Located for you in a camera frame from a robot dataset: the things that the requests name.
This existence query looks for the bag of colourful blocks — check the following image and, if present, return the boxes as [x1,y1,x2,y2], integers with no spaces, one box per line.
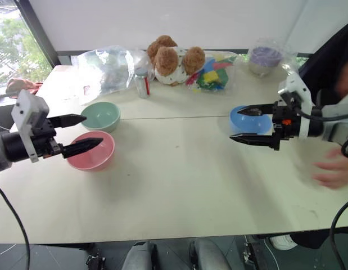
[185,51,242,94]

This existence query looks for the purple-lidded container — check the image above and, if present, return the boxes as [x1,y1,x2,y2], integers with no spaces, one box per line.
[246,37,299,78]

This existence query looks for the green bowl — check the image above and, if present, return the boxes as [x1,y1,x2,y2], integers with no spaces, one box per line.
[80,101,121,134]

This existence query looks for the white shoe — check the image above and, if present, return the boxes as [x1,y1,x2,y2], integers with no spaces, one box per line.
[269,233,299,251]

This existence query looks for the brown and white plush toy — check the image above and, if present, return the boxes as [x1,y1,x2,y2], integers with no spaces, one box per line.
[146,34,206,86]

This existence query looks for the person's bare hand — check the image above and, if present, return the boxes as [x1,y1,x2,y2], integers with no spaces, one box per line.
[311,147,348,190]

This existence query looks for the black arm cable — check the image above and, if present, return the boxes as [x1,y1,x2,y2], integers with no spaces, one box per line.
[0,182,31,270]
[329,197,348,270]

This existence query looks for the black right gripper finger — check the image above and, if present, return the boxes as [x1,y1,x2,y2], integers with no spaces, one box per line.
[237,103,275,117]
[229,132,277,149]

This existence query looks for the small bottle with red label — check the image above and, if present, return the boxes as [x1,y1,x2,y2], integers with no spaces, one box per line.
[134,66,152,100]

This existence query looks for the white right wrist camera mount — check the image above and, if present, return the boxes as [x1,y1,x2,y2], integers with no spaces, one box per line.
[277,72,314,140]

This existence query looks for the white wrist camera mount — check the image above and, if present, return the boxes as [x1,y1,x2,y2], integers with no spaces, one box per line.
[11,89,50,164]
[277,72,314,140]

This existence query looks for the black floor bracket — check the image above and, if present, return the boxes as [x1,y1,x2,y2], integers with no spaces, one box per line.
[84,254,107,270]
[242,241,265,270]

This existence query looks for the person in dark clothes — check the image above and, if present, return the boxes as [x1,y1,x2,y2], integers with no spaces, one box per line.
[298,19,348,100]

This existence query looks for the black window frame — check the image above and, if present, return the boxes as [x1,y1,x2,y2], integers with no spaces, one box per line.
[14,0,62,67]

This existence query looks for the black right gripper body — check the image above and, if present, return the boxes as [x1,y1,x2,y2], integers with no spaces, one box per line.
[271,92,302,150]

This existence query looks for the clear crumpled plastic bag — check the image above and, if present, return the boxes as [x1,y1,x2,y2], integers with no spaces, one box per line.
[70,44,152,106]

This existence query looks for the blue bowl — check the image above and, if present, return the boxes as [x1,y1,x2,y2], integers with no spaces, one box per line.
[229,105,273,136]

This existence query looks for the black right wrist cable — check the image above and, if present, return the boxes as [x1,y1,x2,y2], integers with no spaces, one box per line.
[295,107,348,123]

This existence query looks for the grey rounded robot leg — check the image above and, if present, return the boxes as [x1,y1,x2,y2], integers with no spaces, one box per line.
[121,241,159,270]

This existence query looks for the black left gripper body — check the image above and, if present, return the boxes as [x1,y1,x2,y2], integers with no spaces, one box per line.
[32,117,64,159]

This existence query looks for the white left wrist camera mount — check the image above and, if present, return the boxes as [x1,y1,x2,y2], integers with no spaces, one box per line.
[11,89,50,164]

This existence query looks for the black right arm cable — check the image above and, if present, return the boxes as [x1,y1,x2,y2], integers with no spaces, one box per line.
[329,197,348,270]

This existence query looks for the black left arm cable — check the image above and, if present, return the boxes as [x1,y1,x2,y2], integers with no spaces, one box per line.
[0,182,31,270]

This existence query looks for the red bowl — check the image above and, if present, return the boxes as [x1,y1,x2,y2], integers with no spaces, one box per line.
[66,130,116,172]

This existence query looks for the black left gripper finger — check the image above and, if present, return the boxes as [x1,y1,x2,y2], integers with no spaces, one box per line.
[61,137,104,159]
[48,114,88,128]

